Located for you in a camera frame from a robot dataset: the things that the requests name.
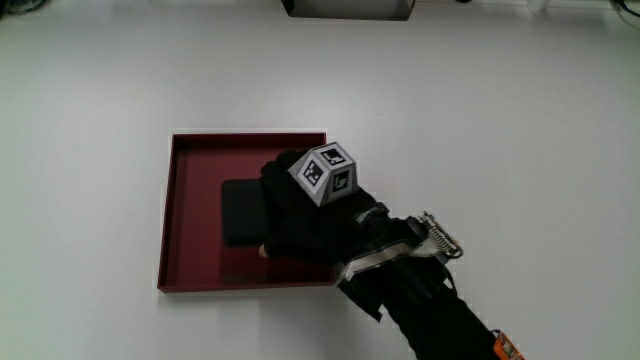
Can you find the grey cardboard box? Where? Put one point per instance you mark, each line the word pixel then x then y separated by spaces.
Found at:
pixel 350 9

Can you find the person's right forearm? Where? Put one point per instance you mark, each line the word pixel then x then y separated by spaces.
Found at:
pixel 430 305

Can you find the dark red square plate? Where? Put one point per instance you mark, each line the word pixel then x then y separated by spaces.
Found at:
pixel 197 225

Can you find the person's right hand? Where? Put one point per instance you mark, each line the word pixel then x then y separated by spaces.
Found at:
pixel 310 230

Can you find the orange device on forearm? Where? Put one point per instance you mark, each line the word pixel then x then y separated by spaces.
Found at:
pixel 507 348

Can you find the black battery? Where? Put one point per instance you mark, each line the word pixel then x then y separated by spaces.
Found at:
pixel 245 212

